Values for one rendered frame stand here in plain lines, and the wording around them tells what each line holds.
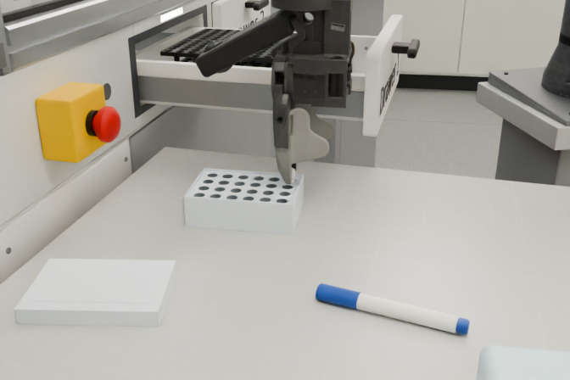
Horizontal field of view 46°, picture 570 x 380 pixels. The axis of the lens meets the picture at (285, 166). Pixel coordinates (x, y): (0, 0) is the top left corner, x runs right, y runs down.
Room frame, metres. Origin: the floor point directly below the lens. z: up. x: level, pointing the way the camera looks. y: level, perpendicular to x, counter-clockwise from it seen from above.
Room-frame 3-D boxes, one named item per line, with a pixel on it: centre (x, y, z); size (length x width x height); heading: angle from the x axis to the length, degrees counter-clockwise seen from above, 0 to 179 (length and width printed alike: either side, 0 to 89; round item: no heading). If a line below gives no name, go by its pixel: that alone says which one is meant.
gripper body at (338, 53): (0.72, -0.03, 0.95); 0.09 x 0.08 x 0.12; 81
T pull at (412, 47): (0.94, -0.17, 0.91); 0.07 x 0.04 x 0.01; 165
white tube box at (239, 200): (0.70, 0.05, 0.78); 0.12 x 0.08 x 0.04; 81
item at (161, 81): (1.00, 0.06, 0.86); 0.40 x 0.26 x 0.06; 75
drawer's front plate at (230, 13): (1.33, 0.08, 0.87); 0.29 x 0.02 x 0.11; 165
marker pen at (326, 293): (0.50, -0.09, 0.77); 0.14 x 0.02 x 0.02; 66
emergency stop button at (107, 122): (0.70, 0.20, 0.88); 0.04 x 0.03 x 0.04; 165
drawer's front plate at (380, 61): (0.95, -0.15, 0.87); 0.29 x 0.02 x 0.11; 165
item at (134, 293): (0.53, 0.17, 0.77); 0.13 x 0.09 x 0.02; 88
